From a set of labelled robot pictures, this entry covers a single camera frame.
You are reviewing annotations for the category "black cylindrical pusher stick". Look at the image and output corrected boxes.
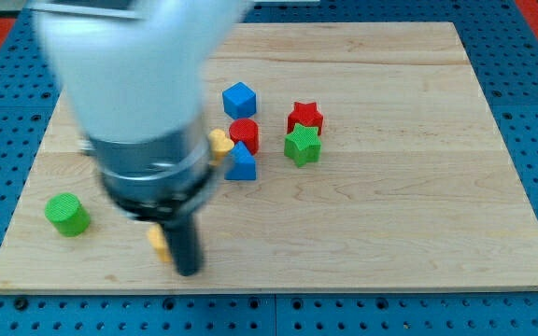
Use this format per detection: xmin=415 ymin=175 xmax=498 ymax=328
xmin=162 ymin=216 xmax=203 ymax=276

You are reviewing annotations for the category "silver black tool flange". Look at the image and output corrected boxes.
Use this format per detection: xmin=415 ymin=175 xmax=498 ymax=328
xmin=88 ymin=114 xmax=224 ymax=221

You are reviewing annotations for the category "green cylinder block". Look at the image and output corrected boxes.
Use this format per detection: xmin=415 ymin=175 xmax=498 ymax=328
xmin=44 ymin=192 xmax=91 ymax=237

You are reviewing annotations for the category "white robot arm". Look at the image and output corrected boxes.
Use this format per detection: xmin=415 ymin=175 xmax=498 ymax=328
xmin=31 ymin=0 xmax=250 ymax=276

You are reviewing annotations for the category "yellow hexagon block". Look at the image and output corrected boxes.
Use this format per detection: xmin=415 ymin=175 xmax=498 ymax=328
xmin=147 ymin=224 xmax=172 ymax=263

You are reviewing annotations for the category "yellow heart block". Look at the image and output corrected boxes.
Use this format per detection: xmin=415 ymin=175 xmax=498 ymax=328
xmin=208 ymin=129 xmax=234 ymax=166

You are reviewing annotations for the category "blue triangle block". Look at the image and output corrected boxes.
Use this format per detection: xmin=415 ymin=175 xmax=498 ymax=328
xmin=224 ymin=142 xmax=257 ymax=181

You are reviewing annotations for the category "red cylinder block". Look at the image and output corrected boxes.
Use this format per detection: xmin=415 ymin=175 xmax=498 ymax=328
xmin=229 ymin=118 xmax=259 ymax=155

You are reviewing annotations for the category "blue cube block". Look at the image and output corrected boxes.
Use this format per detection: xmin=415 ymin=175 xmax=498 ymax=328
xmin=222 ymin=82 xmax=257 ymax=119

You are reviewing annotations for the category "green star block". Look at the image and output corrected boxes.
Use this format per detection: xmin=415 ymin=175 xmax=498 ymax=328
xmin=284 ymin=123 xmax=322 ymax=167

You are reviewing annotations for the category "red star block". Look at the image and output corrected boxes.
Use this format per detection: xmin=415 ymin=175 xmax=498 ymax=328
xmin=287 ymin=102 xmax=324 ymax=135

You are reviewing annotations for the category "wooden board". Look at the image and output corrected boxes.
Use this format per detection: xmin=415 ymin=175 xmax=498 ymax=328
xmin=0 ymin=22 xmax=538 ymax=295

